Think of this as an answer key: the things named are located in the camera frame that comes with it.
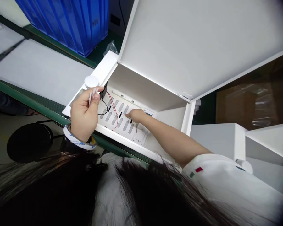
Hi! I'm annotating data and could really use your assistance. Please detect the person's left hand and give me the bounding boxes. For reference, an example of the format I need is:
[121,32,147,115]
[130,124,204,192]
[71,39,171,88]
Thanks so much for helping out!
[70,86,105,142]

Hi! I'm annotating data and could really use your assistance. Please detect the white round jar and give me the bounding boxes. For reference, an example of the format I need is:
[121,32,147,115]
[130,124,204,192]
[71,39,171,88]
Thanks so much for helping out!
[84,75,101,90]

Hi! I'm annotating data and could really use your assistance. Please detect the blue plastic crate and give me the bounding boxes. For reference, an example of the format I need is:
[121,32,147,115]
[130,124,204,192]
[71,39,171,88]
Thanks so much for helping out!
[15,0,109,58]

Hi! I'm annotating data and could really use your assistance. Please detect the closed white metal cabinet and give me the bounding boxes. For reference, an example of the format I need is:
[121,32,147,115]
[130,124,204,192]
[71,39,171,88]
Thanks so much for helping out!
[190,122,283,180]

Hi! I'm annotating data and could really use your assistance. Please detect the white tape roll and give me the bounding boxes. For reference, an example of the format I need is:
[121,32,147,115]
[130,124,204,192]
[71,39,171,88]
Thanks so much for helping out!
[62,123,98,151]

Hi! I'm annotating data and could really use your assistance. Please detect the red wires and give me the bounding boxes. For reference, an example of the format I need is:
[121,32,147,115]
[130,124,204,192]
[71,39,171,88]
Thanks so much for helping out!
[106,91,124,132]

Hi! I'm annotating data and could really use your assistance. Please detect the green conveyor table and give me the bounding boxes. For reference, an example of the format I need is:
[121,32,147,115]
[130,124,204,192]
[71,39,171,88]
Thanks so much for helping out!
[0,9,161,168]

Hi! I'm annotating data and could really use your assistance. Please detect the large white foam sheet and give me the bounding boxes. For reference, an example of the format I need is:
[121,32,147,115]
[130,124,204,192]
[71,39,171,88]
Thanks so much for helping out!
[0,38,97,97]

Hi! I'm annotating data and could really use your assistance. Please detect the white paper strips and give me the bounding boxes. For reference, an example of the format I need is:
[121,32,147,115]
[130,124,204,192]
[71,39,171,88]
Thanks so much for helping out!
[89,87,99,103]

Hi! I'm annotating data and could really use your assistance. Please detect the white rectangular plate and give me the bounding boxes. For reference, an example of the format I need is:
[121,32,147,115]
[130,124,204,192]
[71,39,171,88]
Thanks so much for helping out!
[132,128,149,144]

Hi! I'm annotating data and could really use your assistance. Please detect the black wire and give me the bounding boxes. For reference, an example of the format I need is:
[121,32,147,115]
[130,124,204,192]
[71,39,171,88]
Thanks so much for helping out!
[97,100,113,116]

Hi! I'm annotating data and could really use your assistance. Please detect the black round stool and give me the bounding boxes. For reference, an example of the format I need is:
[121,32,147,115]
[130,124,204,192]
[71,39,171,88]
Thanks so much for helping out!
[6,120,64,164]

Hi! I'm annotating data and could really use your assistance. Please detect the white cylinder knob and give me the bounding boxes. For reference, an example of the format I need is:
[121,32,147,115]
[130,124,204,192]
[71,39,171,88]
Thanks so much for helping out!
[235,159,253,175]

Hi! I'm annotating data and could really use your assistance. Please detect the plastic-wrapped brown cartons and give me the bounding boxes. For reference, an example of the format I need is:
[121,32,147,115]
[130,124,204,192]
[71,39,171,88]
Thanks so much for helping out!
[215,82,283,131]

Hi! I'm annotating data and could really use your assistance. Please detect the person's right hand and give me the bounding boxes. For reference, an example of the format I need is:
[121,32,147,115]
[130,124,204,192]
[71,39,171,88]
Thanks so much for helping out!
[125,108,147,124]

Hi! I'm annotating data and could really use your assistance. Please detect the clear plastic bag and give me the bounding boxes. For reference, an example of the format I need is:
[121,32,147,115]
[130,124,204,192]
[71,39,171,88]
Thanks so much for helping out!
[103,40,120,55]

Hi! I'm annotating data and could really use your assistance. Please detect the person's body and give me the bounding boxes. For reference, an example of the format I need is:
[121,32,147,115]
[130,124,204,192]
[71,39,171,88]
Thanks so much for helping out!
[94,152,283,226]

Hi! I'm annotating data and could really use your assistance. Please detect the open white metal cabinet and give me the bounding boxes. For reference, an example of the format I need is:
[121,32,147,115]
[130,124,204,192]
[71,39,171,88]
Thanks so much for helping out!
[62,0,283,165]

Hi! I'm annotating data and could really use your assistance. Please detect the black battery holder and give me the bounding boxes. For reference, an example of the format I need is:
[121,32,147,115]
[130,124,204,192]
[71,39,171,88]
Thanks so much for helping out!
[100,82,109,101]

